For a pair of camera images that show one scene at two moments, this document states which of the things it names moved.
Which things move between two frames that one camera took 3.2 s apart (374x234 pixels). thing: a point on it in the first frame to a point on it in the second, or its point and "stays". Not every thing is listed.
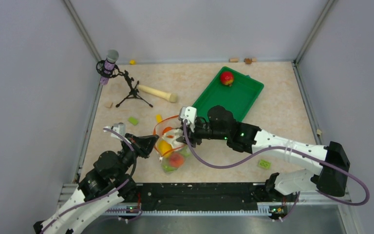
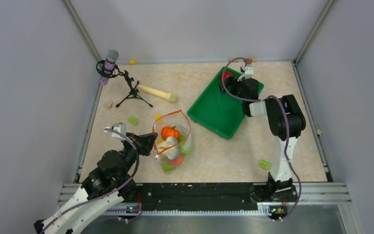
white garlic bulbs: (171, 136) to (169, 147)
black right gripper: (193, 137) to (232, 81)
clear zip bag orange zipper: (173, 154) stays
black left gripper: (143, 145) stays
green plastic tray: (239, 97) stays
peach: (176, 159) stays
